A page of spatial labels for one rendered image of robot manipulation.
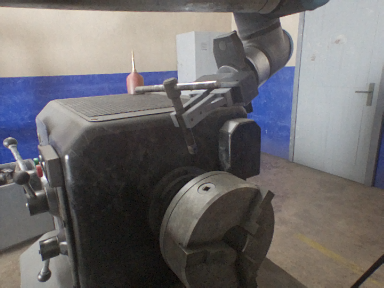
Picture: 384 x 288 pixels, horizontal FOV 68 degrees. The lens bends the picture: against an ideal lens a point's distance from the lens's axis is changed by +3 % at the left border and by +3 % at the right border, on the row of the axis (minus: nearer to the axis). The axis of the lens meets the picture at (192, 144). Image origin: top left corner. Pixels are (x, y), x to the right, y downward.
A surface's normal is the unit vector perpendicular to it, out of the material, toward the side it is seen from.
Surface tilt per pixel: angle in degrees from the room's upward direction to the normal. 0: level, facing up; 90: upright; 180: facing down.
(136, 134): 90
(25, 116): 90
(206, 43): 90
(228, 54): 110
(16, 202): 90
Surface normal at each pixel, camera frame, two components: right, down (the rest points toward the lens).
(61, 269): -0.04, -0.96
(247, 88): 0.70, 0.11
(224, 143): -0.84, 0.18
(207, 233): 0.54, 0.22
